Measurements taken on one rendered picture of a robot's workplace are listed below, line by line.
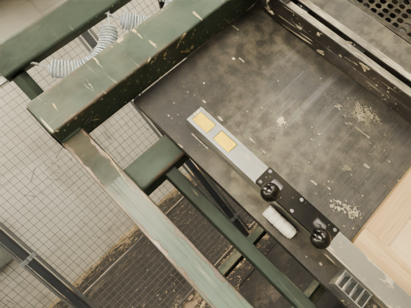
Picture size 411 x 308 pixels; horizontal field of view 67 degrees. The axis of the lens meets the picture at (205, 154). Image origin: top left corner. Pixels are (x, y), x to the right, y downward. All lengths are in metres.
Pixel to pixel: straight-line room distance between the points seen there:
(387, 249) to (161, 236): 0.49
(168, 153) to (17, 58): 0.66
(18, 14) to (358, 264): 5.29
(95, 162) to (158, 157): 0.16
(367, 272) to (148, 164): 0.54
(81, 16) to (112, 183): 0.74
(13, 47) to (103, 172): 0.66
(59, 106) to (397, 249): 0.80
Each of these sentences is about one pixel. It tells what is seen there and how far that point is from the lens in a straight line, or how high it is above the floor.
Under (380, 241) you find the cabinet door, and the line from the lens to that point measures 0.81.
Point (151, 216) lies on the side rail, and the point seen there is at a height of 1.61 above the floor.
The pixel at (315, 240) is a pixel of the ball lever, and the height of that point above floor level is 1.45.
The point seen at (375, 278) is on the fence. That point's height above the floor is 1.26.
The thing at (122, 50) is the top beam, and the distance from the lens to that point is 0.81.
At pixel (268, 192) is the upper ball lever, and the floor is 1.55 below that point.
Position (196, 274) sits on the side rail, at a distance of 0.67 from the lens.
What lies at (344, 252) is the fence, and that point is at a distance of 0.75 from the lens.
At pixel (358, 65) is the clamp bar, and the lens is 0.93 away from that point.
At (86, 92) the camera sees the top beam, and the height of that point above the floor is 1.89.
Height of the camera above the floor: 1.85
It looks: 18 degrees down
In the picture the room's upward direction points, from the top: 38 degrees counter-clockwise
